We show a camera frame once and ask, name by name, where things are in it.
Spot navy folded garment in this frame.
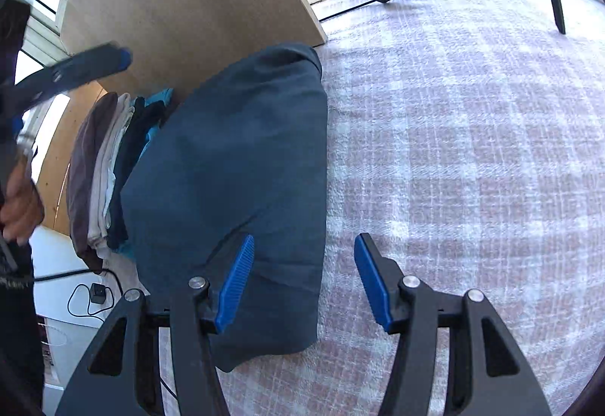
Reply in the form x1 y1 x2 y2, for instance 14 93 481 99
106 97 177 251

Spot light blue folded garment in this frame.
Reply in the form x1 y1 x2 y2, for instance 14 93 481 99
118 88 174 256

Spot person's dark clothing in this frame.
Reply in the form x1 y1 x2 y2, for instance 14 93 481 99
0 246 46 400

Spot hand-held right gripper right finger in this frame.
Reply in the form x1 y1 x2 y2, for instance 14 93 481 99
354 233 554 416

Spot beige folded garment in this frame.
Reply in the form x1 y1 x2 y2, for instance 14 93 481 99
87 94 138 261

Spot dark grey pants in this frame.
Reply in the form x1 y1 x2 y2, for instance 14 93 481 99
120 43 330 374

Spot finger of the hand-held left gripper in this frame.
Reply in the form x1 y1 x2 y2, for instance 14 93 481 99
12 43 133 113

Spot person's left hand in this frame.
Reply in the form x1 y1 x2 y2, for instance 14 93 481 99
0 163 46 245

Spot pink plaid blanket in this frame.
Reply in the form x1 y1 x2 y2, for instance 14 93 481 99
158 0 605 416

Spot thin black charger cable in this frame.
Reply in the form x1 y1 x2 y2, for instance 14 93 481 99
33 267 124 319

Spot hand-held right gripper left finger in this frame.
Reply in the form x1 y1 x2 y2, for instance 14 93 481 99
54 234 256 416

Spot brown folded garment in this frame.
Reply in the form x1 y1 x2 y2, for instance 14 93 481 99
66 91 119 275

